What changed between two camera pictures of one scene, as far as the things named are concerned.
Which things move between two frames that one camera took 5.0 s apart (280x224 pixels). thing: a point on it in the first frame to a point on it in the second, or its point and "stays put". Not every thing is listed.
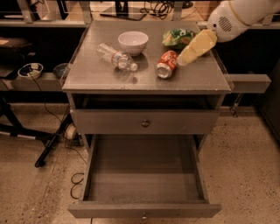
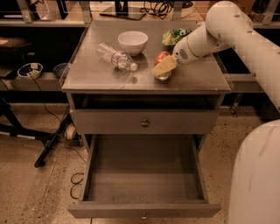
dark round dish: (61, 70) stays put
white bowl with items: (30, 70) stays put
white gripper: (224, 21) to (183, 52)
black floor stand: (10, 123) stays put
